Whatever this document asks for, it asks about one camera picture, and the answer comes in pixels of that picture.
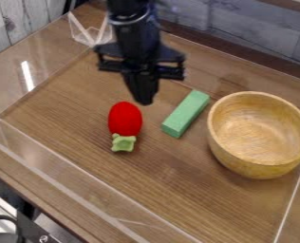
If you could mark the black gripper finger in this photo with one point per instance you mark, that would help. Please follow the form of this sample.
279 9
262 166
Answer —
133 82
152 86

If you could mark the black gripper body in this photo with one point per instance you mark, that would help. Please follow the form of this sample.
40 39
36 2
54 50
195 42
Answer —
139 51

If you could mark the red felt strawberry toy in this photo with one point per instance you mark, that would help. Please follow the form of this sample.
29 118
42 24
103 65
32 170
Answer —
125 123

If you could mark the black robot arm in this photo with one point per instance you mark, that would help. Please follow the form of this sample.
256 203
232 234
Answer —
128 11

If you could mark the green rectangular block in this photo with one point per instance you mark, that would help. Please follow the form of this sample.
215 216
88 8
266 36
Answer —
185 113

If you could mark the light wooden bowl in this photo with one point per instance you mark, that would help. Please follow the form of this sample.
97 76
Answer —
254 131

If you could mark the black equipment bottom left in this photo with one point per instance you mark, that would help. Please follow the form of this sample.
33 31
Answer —
28 231

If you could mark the clear acrylic tray enclosure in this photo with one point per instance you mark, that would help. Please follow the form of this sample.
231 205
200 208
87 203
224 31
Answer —
164 194

